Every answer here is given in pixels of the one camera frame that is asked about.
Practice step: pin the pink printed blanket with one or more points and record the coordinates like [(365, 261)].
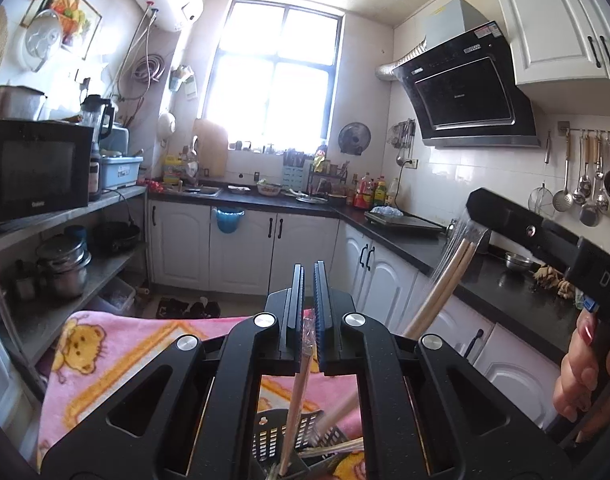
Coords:
[(135, 350)]

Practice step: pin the metal basin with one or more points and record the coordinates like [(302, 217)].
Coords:
[(15, 102)]

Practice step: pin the plastic-wrapped chopstick pair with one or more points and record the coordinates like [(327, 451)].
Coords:
[(437, 290), (299, 390)]

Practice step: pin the teal toaster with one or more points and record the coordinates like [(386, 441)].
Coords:
[(116, 137)]

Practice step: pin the wooden cutting board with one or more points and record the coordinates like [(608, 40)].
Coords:
[(212, 147)]

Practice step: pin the black wok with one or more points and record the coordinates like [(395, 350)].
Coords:
[(116, 237)]

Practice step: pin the black microwave oven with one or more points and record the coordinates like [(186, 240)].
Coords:
[(35, 170)]

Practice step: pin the black blender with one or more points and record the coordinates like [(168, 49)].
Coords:
[(97, 120)]

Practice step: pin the blue plastic dish box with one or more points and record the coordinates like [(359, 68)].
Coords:
[(122, 172)]

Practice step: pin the row of hanging kitchen utensils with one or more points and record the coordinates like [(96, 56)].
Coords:
[(580, 180)]

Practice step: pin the row of condiment bottles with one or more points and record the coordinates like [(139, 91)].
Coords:
[(375, 192)]

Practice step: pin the blue hanging bin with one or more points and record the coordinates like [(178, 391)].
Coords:
[(229, 220)]

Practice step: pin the ginger root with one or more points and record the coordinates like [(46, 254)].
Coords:
[(555, 282)]

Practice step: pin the steel sink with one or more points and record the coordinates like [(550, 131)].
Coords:
[(200, 190)]

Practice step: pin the small wall fan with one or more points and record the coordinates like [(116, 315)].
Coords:
[(354, 137)]

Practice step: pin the glass pot lid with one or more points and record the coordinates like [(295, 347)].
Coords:
[(40, 42)]

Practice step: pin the kitchen window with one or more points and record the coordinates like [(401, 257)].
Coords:
[(275, 75)]

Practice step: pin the steel bowl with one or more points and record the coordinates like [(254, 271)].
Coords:
[(520, 262)]

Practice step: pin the teal knife holder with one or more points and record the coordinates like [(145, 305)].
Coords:
[(293, 170)]

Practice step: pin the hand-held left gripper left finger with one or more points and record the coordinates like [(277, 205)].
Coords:
[(292, 320)]

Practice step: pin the fruit wall poster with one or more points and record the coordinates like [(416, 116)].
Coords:
[(70, 10)]

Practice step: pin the steel shelf rack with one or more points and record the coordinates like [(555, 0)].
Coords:
[(60, 320)]

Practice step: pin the patterned ceramic bowl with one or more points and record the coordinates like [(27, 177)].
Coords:
[(268, 189)]

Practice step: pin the stacked steel pots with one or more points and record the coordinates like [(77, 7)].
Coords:
[(65, 265)]

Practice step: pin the person's right hand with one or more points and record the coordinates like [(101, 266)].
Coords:
[(577, 375)]

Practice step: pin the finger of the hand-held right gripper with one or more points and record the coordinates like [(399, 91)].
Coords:
[(515, 225)]

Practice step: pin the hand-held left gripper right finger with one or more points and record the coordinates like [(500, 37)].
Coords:
[(325, 320)]

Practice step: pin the white hanging bowl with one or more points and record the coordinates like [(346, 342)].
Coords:
[(167, 122)]

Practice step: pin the black spice rack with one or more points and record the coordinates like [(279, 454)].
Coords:
[(327, 180)]

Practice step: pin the grey plastic utensil basket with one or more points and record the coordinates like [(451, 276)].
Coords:
[(265, 440)]

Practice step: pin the silver exhaust duct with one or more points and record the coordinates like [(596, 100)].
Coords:
[(400, 62)]

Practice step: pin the dark shoes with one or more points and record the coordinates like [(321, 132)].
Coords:
[(187, 307)]

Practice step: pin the pile of chopsticks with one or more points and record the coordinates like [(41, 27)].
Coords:
[(335, 412)]

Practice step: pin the white wall cabinet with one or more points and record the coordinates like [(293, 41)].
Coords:
[(555, 20)]

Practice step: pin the black kitchen countertop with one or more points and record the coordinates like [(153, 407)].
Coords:
[(485, 280)]

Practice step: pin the black range hood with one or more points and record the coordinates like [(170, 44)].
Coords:
[(465, 95)]

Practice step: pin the white base cabinets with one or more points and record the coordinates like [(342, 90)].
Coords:
[(245, 255)]

